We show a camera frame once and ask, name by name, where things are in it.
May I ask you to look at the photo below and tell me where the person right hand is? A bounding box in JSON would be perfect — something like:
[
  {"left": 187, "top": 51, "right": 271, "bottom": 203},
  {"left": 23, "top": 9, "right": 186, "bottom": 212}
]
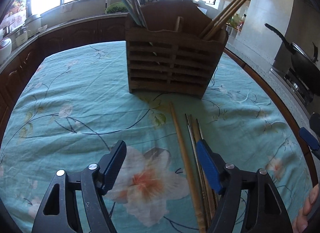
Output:
[{"left": 292, "top": 184, "right": 319, "bottom": 233}]

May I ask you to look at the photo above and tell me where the wooden handled fork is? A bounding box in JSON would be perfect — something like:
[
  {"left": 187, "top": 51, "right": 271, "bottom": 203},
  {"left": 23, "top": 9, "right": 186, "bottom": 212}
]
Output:
[{"left": 127, "top": 0, "right": 146, "bottom": 27}]

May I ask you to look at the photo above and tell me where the gas stove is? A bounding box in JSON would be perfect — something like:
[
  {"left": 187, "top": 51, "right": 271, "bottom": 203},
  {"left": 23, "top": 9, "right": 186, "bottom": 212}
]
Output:
[{"left": 270, "top": 67, "right": 319, "bottom": 111}]

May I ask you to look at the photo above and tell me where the green colander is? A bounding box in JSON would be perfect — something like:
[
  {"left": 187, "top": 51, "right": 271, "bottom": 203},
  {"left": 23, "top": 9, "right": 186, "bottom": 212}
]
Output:
[{"left": 105, "top": 2, "right": 128, "bottom": 14}]

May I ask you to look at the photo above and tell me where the thin steel chopstick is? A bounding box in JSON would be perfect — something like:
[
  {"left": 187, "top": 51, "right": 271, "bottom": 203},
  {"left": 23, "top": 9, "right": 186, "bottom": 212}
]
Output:
[{"left": 196, "top": 119, "right": 222, "bottom": 200}]

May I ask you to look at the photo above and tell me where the black wok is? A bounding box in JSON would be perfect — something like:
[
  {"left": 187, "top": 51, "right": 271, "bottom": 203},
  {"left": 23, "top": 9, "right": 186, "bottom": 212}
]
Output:
[{"left": 265, "top": 23, "right": 319, "bottom": 96}]

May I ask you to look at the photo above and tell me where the brown wooden chopstick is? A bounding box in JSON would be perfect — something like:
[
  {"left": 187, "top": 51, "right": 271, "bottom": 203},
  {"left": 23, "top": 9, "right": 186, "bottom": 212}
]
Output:
[{"left": 169, "top": 102, "right": 206, "bottom": 233}]

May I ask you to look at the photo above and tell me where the wooden utensil holder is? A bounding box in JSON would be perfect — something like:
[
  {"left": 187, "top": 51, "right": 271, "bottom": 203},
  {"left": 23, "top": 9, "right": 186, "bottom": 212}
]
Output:
[{"left": 125, "top": 0, "right": 228, "bottom": 98}]

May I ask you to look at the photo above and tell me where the white pink rice cooker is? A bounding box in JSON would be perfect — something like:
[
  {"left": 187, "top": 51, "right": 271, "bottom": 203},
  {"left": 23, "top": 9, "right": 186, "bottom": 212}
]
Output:
[{"left": 0, "top": 38, "right": 12, "bottom": 65}]

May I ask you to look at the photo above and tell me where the white slow cooker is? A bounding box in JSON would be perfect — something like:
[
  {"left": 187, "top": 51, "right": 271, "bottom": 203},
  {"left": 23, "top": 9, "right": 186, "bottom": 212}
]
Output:
[{"left": 24, "top": 14, "right": 42, "bottom": 38}]

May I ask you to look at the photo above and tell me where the floral teal tablecloth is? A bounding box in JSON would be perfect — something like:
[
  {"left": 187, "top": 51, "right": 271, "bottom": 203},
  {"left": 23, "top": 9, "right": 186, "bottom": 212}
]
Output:
[{"left": 1, "top": 41, "right": 312, "bottom": 232}]

